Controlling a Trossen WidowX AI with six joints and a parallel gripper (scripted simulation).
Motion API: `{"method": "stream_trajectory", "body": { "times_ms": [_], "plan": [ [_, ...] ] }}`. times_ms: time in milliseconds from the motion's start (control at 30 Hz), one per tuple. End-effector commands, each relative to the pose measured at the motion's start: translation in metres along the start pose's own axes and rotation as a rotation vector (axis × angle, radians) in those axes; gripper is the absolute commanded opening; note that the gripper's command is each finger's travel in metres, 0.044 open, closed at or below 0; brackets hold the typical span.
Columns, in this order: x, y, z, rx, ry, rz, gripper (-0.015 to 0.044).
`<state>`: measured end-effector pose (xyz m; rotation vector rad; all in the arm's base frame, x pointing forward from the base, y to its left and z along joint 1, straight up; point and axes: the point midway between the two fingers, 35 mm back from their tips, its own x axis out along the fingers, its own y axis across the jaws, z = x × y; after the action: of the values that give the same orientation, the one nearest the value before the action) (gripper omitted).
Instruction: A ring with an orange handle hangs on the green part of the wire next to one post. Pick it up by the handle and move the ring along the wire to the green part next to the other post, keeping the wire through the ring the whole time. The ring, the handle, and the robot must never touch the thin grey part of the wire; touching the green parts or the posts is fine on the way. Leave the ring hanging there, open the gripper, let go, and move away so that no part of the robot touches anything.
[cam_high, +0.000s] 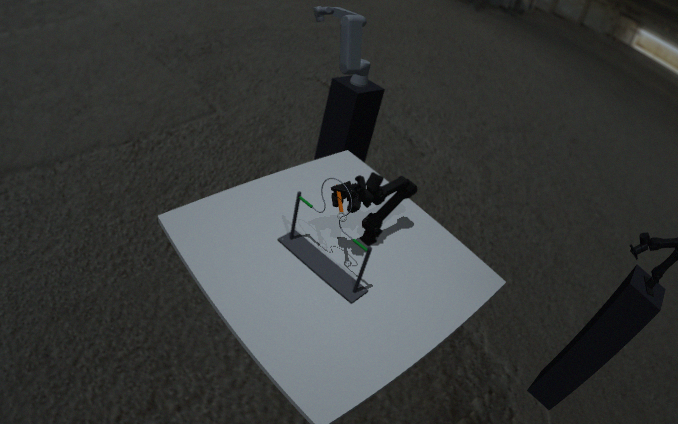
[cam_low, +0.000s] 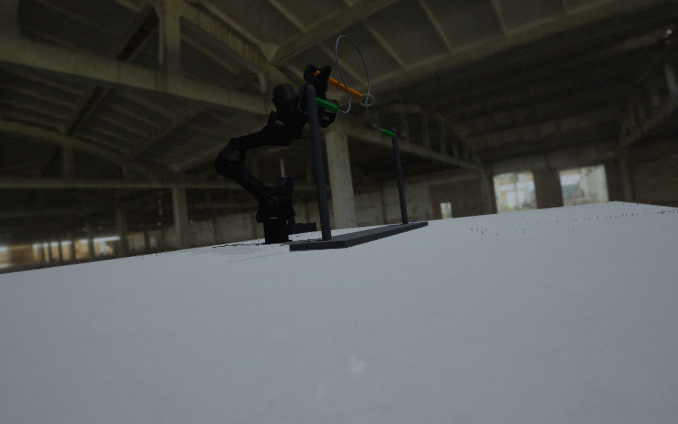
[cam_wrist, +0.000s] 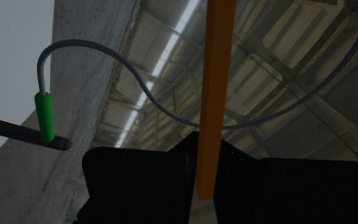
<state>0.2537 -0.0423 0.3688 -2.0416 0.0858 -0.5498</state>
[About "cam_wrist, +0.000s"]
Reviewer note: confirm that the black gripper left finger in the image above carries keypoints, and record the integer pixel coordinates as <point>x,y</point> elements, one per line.
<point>152,174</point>

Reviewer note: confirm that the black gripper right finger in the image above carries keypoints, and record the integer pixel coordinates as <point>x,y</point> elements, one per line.
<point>244,186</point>

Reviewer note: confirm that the orange handle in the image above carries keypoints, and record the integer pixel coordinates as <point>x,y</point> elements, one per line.
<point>218,46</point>

